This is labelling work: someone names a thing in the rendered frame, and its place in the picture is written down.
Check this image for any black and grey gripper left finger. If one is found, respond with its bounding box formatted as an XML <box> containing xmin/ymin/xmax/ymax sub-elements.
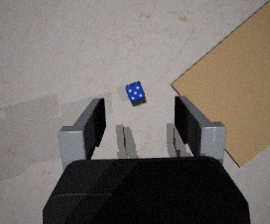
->
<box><xmin>58</xmin><ymin>98</ymin><xmax>106</xmax><ymax>171</ymax></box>

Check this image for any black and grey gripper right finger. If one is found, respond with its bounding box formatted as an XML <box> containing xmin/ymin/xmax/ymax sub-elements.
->
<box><xmin>174</xmin><ymin>96</ymin><xmax>227</xmax><ymax>166</ymax></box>

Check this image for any tan flat mat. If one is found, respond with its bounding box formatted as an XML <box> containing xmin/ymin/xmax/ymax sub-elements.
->
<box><xmin>171</xmin><ymin>0</ymin><xmax>270</xmax><ymax>168</ymax></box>

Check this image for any blue die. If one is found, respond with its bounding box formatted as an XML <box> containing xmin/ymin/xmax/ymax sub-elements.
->
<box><xmin>126</xmin><ymin>81</ymin><xmax>145</xmax><ymax>102</ymax></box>

